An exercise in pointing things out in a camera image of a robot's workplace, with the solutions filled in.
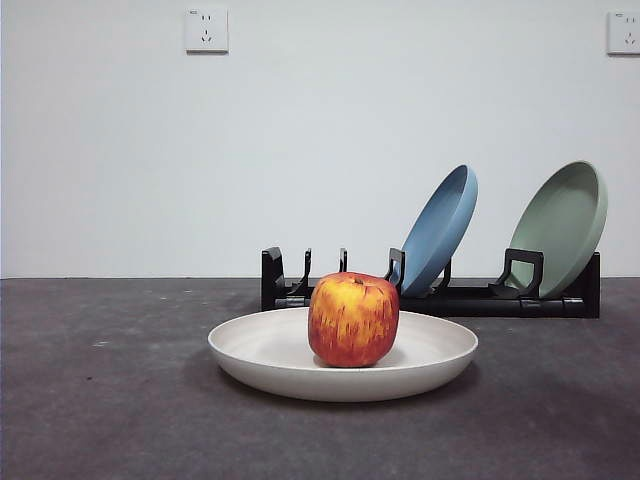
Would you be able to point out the black plate rack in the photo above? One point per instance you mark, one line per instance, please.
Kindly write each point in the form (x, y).
(475, 303)

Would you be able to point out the green plate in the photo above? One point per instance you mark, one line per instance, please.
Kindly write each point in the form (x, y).
(560, 230)

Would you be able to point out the pale yellow plate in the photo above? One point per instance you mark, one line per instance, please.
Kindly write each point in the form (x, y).
(270, 365)

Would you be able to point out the blue plate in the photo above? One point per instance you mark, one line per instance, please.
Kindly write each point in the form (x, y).
(440, 235)

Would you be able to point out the red yellow apple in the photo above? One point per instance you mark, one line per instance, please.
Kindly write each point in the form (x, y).
(350, 320)

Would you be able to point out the white wall socket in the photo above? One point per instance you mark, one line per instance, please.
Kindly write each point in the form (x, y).
(624, 33)
(207, 30)

